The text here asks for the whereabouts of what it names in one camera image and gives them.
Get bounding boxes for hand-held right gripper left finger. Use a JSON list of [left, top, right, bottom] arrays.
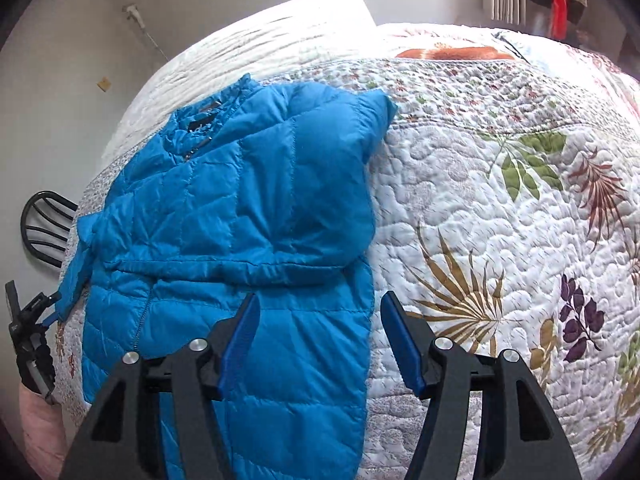
[[59, 292, 262, 480]]

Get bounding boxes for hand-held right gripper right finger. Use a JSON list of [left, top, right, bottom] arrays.
[[380, 290, 584, 480]]

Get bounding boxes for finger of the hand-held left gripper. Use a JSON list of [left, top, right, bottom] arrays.
[[22, 291, 62, 335]]

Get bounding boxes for blue puffer jacket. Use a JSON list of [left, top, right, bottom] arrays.
[[59, 74, 398, 480]]

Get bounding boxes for person's left forearm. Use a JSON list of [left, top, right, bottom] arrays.
[[19, 384, 68, 467]]

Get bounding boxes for black metal chair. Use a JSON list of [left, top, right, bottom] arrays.
[[21, 191, 79, 269]]

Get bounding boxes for floral quilted bedspread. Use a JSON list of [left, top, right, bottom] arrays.
[[52, 22, 640, 480]]

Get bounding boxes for white pillow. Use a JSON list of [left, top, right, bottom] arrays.
[[102, 0, 377, 158]]

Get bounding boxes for red bottle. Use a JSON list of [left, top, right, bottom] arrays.
[[550, 0, 569, 39]]

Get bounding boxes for white cable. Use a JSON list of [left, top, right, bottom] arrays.
[[141, 25, 168, 63]]

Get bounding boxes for white wall plug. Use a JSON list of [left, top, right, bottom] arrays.
[[123, 4, 147, 30]]

